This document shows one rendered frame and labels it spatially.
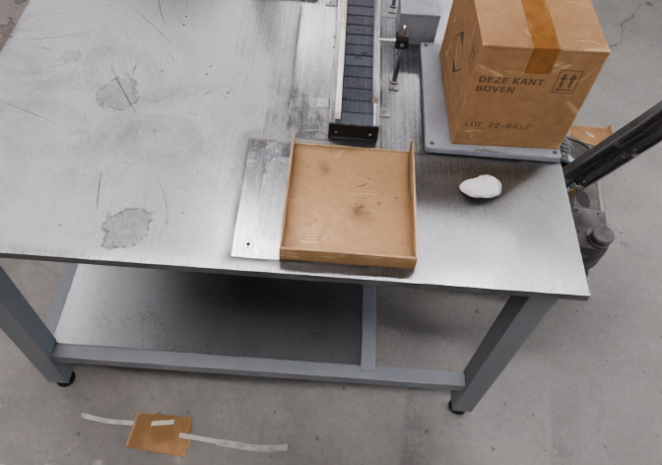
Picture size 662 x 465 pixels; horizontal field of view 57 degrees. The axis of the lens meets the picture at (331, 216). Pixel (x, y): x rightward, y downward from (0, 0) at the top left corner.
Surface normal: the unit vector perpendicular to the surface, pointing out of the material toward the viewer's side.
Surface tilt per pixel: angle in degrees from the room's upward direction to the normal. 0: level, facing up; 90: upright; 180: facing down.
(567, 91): 90
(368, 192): 0
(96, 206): 0
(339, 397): 0
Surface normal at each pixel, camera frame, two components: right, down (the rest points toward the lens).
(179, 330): 0.06, -0.58
